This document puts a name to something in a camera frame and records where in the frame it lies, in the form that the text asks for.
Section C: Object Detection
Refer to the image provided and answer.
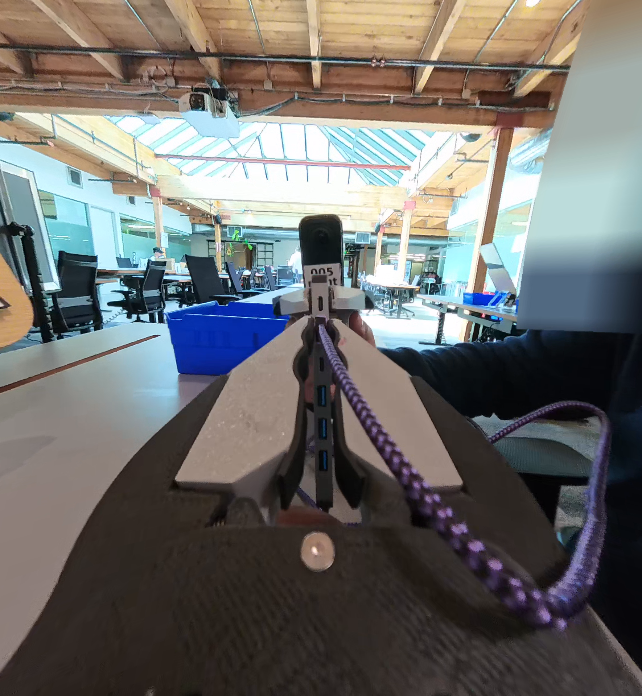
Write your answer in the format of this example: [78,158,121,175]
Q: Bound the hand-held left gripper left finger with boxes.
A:
[174,319,315,520]

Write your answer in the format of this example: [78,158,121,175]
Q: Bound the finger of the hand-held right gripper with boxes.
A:
[273,287,313,317]
[329,287,376,315]

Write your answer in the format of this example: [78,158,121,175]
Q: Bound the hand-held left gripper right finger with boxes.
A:
[326,320,464,514]

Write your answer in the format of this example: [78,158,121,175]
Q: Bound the purple braided usb cable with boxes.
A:
[296,321,613,631]

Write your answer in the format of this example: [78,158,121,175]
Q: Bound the grey usb hub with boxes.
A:
[309,283,337,513]

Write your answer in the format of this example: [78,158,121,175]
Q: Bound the blue plastic bin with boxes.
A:
[166,302,292,376]

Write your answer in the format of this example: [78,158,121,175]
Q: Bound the person's right hand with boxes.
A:
[347,311,377,349]

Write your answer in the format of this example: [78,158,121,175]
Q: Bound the black office chair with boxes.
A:
[49,250,105,342]
[184,253,241,306]
[108,260,168,323]

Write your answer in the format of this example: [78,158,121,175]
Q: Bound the grey upholstered chair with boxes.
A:
[490,435,595,525]

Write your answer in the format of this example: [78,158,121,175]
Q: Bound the silver laptop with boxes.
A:
[479,242,519,297]

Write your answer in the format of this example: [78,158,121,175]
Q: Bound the white ceiling projector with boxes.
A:
[178,90,241,139]

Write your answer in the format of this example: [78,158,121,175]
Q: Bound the black framed whiteboard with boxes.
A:
[0,149,62,297]

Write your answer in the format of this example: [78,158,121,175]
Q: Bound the wooden support post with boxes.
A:
[460,128,515,342]

